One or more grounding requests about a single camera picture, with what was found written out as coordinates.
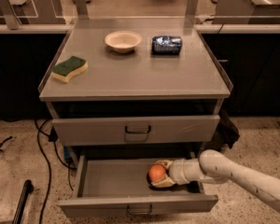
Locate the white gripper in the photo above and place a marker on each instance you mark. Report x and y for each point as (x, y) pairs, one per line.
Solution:
(176, 172)

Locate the orange fruit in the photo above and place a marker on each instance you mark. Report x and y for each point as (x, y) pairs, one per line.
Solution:
(156, 172)

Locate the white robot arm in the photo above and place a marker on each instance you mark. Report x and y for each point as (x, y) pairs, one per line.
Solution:
(213, 167)

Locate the closed grey upper drawer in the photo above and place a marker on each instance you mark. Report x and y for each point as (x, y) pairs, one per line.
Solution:
(135, 130)

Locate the open grey middle drawer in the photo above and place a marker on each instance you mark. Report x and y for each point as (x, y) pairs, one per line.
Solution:
(119, 188)

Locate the grey metal drawer cabinet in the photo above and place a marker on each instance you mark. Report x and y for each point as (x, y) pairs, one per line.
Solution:
(138, 83)

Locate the blue crumpled chip bag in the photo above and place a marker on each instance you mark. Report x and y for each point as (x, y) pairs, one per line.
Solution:
(166, 45)

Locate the black bar on floor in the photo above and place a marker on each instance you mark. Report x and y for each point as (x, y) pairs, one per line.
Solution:
(27, 189)

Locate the green yellow sponge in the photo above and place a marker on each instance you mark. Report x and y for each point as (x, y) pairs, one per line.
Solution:
(68, 69)

